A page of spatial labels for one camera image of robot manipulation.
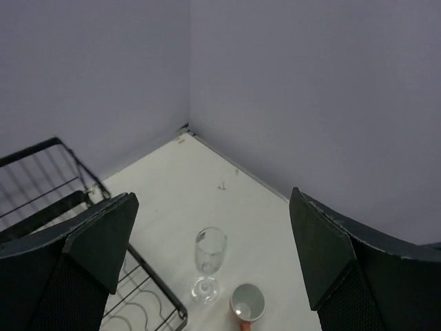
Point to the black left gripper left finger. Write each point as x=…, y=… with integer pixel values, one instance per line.
x=60, y=277

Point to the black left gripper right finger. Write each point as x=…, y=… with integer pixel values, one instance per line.
x=358, y=278

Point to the pink ceramic mug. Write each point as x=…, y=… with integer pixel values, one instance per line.
x=248, y=305

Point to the clear wine glass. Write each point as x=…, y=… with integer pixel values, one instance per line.
x=209, y=253

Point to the black wire dish rack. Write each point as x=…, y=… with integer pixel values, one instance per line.
x=38, y=176

